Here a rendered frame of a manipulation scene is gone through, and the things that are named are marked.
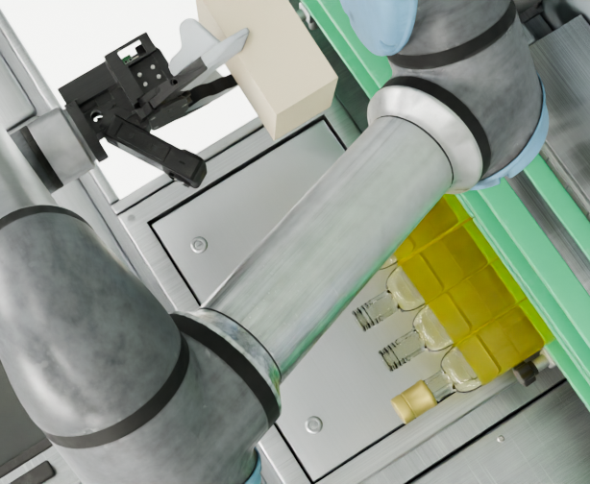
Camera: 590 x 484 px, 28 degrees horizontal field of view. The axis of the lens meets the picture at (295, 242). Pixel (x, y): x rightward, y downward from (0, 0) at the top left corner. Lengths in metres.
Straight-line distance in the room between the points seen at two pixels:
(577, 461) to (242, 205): 0.55
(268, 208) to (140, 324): 0.83
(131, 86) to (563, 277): 0.50
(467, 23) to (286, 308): 0.28
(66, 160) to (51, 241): 0.46
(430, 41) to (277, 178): 0.66
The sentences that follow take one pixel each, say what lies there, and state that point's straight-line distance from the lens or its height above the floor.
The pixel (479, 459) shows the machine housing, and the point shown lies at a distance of 1.59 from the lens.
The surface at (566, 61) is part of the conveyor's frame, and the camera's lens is 1.39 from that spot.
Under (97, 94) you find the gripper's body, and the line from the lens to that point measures 1.29.
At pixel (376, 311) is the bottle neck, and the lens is 1.43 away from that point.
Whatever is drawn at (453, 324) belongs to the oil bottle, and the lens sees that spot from 1.42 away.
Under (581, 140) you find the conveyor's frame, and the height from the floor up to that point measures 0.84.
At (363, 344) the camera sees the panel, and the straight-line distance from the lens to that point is 1.56.
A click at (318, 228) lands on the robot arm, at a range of 0.93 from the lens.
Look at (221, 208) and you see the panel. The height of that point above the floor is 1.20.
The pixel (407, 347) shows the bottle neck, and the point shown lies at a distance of 1.42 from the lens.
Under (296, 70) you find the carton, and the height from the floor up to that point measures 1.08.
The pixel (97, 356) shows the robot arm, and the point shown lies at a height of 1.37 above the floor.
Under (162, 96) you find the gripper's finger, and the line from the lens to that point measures 1.25.
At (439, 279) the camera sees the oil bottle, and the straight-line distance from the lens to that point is 1.43.
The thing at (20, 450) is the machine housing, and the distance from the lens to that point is 1.64.
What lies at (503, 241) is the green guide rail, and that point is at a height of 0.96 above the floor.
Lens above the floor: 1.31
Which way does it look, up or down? 6 degrees down
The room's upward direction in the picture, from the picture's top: 122 degrees counter-clockwise
